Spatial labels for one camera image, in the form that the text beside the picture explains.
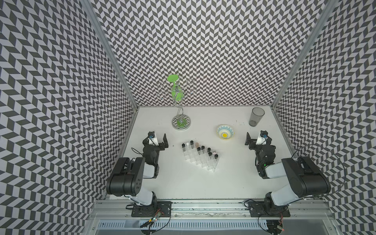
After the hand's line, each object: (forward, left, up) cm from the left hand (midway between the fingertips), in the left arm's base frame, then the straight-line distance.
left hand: (158, 135), depth 91 cm
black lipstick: (-6, -16, -3) cm, 17 cm away
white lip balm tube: (-5, -18, -3) cm, 19 cm away
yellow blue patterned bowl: (+8, -44, -8) cm, 46 cm away
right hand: (-1, -61, +1) cm, 61 cm away
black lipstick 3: (-11, -32, -4) cm, 34 cm away
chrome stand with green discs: (+17, -13, -8) cm, 22 cm away
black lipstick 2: (-7, -28, -3) cm, 29 cm away
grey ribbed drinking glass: (+13, -65, +3) cm, 66 cm away
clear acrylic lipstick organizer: (-10, -27, -7) cm, 29 cm away
